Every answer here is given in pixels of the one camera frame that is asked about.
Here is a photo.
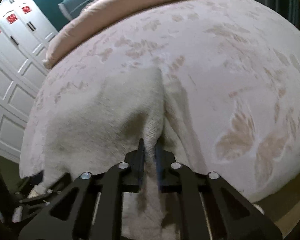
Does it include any cream knitted sweater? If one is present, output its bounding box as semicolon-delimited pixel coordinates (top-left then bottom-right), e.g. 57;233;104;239
43;67;205;239

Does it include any white panelled wardrobe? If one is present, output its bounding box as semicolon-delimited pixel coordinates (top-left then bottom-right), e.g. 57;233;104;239
0;0;58;163

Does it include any butterfly pattern bed cover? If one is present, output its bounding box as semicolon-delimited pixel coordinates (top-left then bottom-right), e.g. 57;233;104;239
19;0;300;202

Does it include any pink rolled duvet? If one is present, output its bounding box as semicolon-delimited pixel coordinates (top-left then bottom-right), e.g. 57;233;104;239
43;0;180;69

